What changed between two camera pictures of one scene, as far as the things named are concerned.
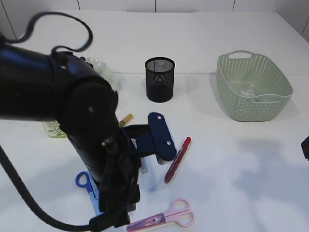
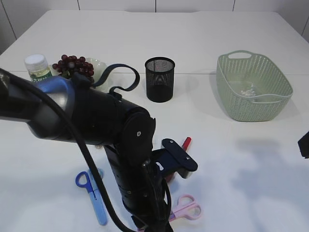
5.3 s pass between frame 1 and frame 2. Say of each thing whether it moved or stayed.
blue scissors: stayed
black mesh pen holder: stayed
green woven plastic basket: stayed
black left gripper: moved
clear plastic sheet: stayed
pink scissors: moved
